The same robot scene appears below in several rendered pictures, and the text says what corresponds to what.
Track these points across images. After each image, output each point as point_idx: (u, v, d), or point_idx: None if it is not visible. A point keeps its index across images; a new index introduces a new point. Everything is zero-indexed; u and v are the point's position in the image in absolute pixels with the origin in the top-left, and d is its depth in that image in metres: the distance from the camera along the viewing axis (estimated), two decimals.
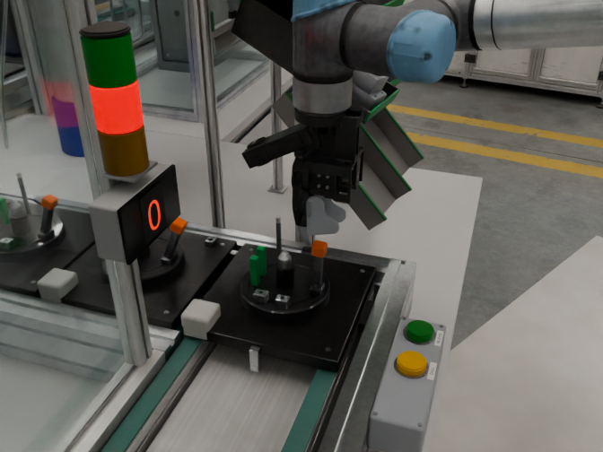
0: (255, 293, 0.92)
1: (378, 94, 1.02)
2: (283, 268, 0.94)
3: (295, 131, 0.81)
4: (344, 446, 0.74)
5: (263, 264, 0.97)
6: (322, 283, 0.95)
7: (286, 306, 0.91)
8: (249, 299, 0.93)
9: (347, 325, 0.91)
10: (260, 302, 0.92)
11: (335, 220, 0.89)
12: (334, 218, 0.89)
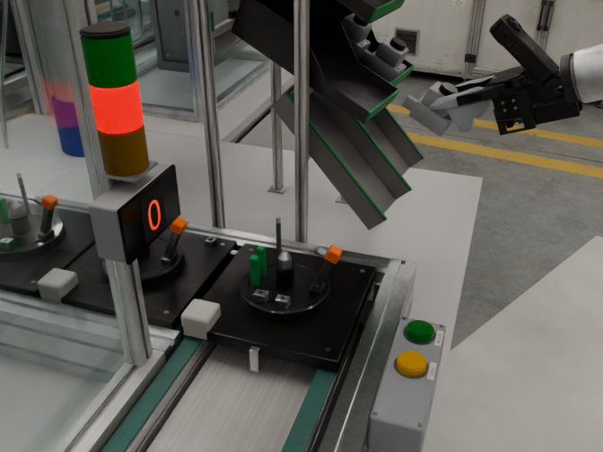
0: (255, 293, 0.92)
1: (450, 116, 1.00)
2: (283, 268, 0.94)
3: (546, 65, 0.88)
4: (344, 446, 0.74)
5: (263, 264, 0.97)
6: (322, 283, 0.95)
7: (286, 306, 0.91)
8: (249, 299, 0.93)
9: (347, 325, 0.91)
10: (260, 302, 0.92)
11: None
12: None
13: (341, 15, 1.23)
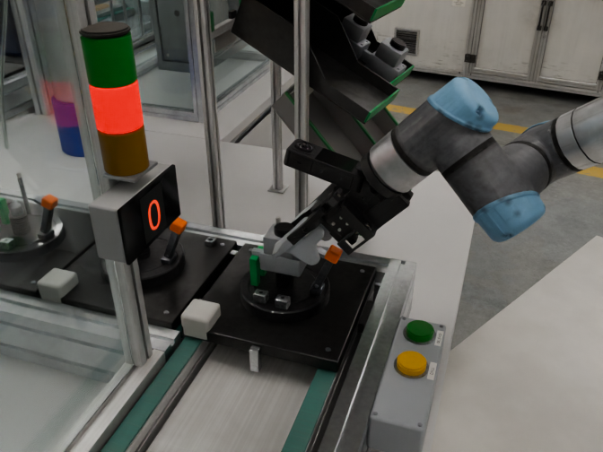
0: (255, 293, 0.92)
1: None
2: None
3: (351, 173, 0.81)
4: (344, 446, 0.74)
5: None
6: (322, 283, 0.95)
7: (286, 306, 0.91)
8: (249, 299, 0.93)
9: (347, 325, 0.91)
10: (260, 302, 0.92)
11: None
12: None
13: (341, 15, 1.23)
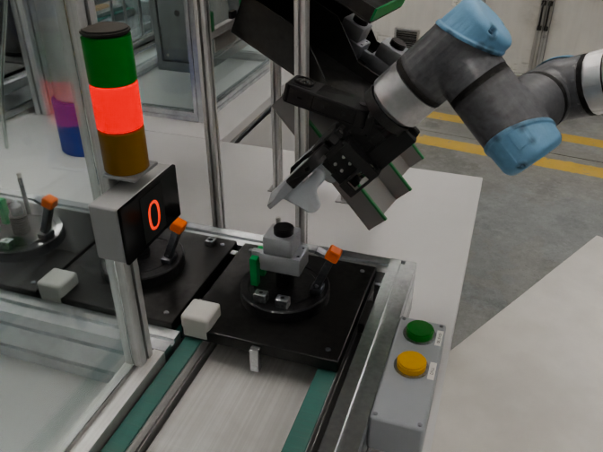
0: (255, 293, 0.92)
1: (300, 252, 0.92)
2: None
3: (354, 108, 0.77)
4: (344, 446, 0.74)
5: None
6: (322, 283, 0.95)
7: (286, 306, 0.91)
8: (249, 299, 0.93)
9: (347, 325, 0.91)
10: (260, 302, 0.92)
11: (324, 178, 0.90)
12: None
13: (341, 15, 1.23)
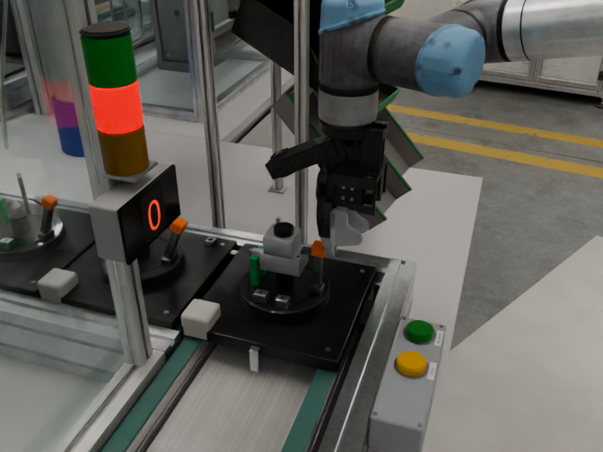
0: (255, 293, 0.92)
1: (300, 252, 0.92)
2: None
3: (320, 143, 0.81)
4: (344, 446, 0.74)
5: None
6: (322, 283, 0.95)
7: (286, 306, 0.91)
8: (249, 299, 0.93)
9: (347, 325, 0.91)
10: (260, 302, 0.92)
11: (357, 230, 0.89)
12: (356, 229, 0.89)
13: None
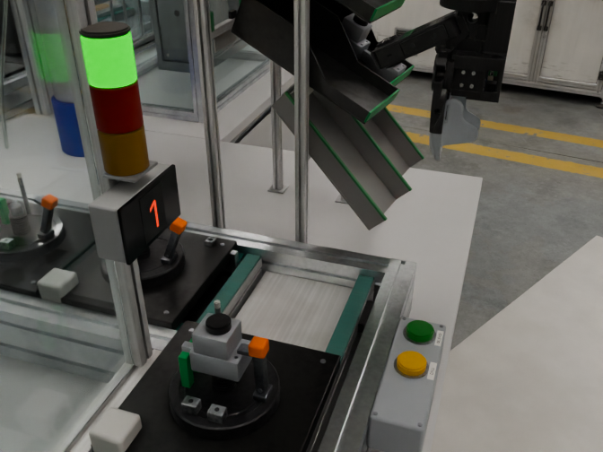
0: (183, 403, 0.74)
1: None
2: None
3: (440, 21, 0.73)
4: (344, 446, 0.74)
5: None
6: (269, 386, 0.77)
7: (222, 421, 0.72)
8: (177, 409, 0.75)
9: (298, 443, 0.73)
10: (190, 413, 0.74)
11: None
12: None
13: (341, 15, 1.23)
